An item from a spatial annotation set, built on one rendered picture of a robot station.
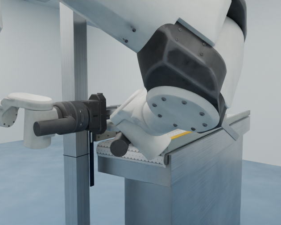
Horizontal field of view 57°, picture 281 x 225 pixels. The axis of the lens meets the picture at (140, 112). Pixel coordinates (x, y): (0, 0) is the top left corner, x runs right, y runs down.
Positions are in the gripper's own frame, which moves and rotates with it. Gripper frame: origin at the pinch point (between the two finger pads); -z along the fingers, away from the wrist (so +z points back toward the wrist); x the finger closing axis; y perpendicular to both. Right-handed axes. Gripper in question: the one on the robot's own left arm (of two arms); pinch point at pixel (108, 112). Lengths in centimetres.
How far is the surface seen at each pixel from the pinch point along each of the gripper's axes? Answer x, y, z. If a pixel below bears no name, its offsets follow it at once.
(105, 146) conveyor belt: 11.8, -3.8, -1.8
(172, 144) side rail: 8.9, 18.8, -7.9
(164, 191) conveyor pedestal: 28.1, 10.4, -15.6
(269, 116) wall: 38, -40, -341
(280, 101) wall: 16, -27, -341
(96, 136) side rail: 8.7, -7.5, -1.0
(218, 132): 13, 12, -56
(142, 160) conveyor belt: 14.2, 10.8, -3.5
